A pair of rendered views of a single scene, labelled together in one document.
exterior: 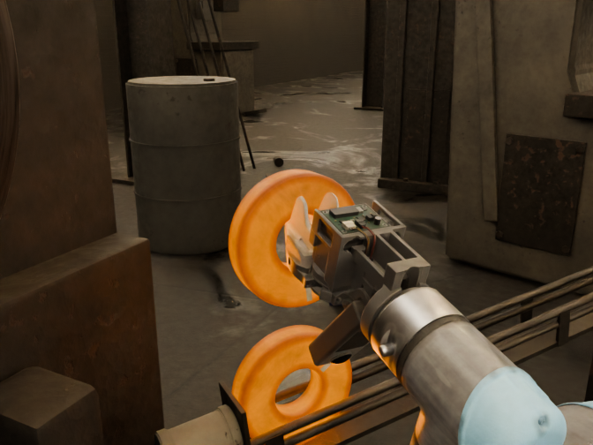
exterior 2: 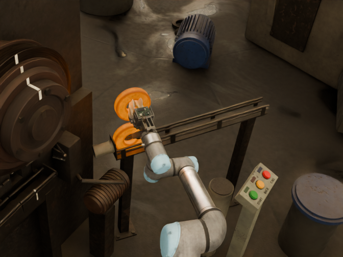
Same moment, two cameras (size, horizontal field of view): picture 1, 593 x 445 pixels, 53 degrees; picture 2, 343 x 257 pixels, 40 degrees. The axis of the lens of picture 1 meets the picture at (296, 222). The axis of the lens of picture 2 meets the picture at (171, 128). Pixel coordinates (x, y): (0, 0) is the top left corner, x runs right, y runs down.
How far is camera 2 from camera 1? 1.37 m
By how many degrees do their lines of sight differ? 24
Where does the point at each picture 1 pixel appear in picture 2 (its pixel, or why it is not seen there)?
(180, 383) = (94, 98)
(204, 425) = (104, 145)
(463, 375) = (153, 154)
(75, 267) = (73, 103)
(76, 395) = (76, 140)
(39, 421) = (69, 146)
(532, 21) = not seen: outside the picture
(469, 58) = not seen: outside the picture
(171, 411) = not seen: hidden behind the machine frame
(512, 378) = (162, 156)
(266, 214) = (124, 101)
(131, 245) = (87, 94)
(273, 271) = (125, 113)
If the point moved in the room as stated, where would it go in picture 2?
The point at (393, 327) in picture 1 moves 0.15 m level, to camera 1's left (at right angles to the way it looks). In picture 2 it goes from (144, 140) to (106, 136)
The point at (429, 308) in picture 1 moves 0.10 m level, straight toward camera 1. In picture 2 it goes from (152, 138) to (143, 155)
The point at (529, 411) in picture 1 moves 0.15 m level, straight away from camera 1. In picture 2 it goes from (162, 162) to (180, 140)
